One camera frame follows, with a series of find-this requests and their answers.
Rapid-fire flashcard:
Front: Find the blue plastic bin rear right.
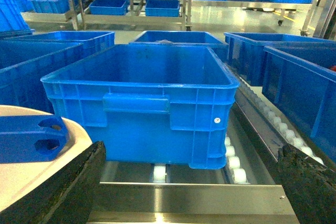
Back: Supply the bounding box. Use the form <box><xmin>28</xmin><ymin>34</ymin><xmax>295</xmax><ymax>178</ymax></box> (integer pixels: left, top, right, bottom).
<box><xmin>224</xmin><ymin>32</ymin><xmax>335</xmax><ymax>87</ymax></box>

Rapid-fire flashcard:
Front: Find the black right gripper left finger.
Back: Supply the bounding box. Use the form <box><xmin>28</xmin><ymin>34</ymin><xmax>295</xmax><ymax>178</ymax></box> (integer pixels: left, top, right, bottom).
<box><xmin>1</xmin><ymin>141</ymin><xmax>106</xmax><ymax>223</ymax></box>

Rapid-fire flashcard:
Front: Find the blue plastic bin rear left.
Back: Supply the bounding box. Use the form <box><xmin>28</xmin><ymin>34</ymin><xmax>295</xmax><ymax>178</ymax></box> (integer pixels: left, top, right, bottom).
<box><xmin>6</xmin><ymin>31</ymin><xmax>115</xmax><ymax>57</ymax></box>

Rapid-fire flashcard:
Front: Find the blue plastic block part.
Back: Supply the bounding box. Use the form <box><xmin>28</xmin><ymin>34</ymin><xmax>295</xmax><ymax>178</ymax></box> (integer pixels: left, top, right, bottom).
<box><xmin>1</xmin><ymin>115</ymin><xmax>70</xmax><ymax>164</ymax></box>

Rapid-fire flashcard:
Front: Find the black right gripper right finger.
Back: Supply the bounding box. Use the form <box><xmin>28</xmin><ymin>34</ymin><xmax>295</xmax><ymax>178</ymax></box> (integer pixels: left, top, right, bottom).
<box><xmin>277</xmin><ymin>144</ymin><xmax>335</xmax><ymax>223</ymax></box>

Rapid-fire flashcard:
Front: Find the beige plastic scoop tray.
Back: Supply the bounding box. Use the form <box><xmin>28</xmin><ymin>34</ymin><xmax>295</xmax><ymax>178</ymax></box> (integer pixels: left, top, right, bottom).
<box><xmin>1</xmin><ymin>105</ymin><xmax>92</xmax><ymax>210</ymax></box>

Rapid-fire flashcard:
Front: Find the blue plastic bin front centre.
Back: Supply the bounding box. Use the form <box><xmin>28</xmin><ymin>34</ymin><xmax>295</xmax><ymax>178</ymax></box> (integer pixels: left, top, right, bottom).
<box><xmin>41</xmin><ymin>44</ymin><xmax>239</xmax><ymax>169</ymax></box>

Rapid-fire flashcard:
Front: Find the blue plastic bin rear centre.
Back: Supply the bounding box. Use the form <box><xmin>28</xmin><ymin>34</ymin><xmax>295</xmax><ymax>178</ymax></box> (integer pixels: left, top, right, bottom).
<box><xmin>130</xmin><ymin>30</ymin><xmax>229</xmax><ymax>62</ymax></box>

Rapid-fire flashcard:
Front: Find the blue plastic bin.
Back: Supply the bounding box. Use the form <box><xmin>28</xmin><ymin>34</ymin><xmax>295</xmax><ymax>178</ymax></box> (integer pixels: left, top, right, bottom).
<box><xmin>262</xmin><ymin>44</ymin><xmax>335</xmax><ymax>161</ymax></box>
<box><xmin>130</xmin><ymin>30</ymin><xmax>229</xmax><ymax>62</ymax></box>
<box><xmin>6</xmin><ymin>31</ymin><xmax>115</xmax><ymax>57</ymax></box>
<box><xmin>41</xmin><ymin>44</ymin><xmax>239</xmax><ymax>169</ymax></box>
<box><xmin>1</xmin><ymin>39</ymin><xmax>83</xmax><ymax>113</ymax></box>
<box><xmin>224</xmin><ymin>32</ymin><xmax>335</xmax><ymax>87</ymax></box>

